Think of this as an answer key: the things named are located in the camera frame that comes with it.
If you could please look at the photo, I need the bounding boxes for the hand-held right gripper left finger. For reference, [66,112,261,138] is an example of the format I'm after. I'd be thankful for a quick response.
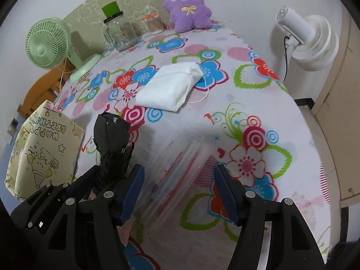
[35,164,145,270]

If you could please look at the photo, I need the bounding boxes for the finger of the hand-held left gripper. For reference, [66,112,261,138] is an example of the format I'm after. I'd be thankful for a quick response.
[67,165,101,201]

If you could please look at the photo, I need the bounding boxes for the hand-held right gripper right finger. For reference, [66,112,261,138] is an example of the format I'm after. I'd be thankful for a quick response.
[214,164,318,270]

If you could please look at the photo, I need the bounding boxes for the black soft item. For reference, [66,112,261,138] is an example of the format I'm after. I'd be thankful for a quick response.
[93,112,134,194]

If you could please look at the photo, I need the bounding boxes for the yellow printed storage box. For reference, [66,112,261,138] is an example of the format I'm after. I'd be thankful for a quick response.
[4,101,85,201]

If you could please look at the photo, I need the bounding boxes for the floral tablecloth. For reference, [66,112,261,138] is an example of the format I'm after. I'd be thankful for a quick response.
[53,20,342,270]

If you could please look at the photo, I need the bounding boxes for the wooden headboard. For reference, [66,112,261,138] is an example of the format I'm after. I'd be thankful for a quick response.
[17,62,74,119]

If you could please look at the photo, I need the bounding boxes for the green desk fan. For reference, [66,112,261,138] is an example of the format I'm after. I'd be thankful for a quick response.
[26,18,102,83]

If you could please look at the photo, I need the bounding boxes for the beige cabinet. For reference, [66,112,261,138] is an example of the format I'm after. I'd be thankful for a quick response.
[311,8,360,209]

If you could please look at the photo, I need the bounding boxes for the glass jar with green lid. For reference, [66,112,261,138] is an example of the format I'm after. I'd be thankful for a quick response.
[102,1,138,52]

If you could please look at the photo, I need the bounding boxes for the green patterned board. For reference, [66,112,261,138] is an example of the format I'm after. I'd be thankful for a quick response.
[62,0,169,54]

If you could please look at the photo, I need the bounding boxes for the white standing fan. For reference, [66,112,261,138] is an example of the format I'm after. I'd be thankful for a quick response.
[275,6,339,72]

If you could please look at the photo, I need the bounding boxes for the cotton swab container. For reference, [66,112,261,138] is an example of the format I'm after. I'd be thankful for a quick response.
[141,13,165,34]

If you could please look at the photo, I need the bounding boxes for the purple plush toy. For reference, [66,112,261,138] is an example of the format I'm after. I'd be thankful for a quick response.
[157,0,213,33]

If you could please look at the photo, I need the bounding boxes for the pale desk fan cord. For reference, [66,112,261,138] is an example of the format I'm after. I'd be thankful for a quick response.
[58,59,69,90]

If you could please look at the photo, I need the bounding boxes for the white drawstring pouch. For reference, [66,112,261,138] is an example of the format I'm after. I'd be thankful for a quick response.
[135,62,211,112]

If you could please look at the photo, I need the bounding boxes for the black fan cable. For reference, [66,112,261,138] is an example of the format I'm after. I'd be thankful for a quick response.
[283,35,291,83]

